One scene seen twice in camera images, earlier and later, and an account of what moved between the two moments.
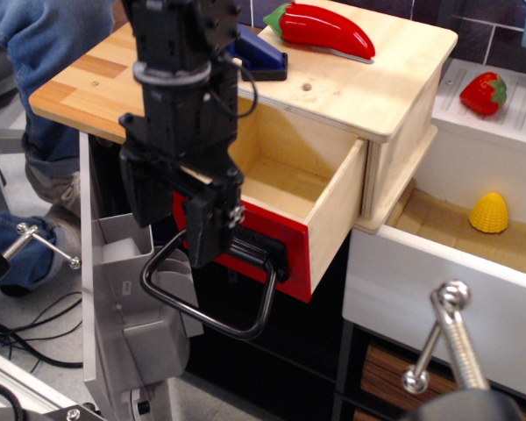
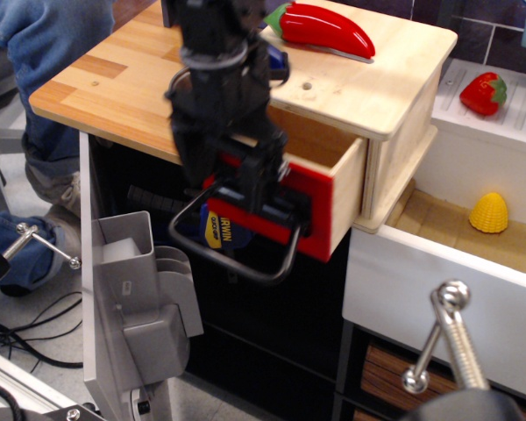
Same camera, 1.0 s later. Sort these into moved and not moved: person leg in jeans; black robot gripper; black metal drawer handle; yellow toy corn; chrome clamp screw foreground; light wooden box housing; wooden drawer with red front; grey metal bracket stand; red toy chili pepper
Moved: black metal drawer handle; black robot gripper; wooden drawer with red front
Not moved: chrome clamp screw foreground; person leg in jeans; grey metal bracket stand; yellow toy corn; light wooden box housing; red toy chili pepper
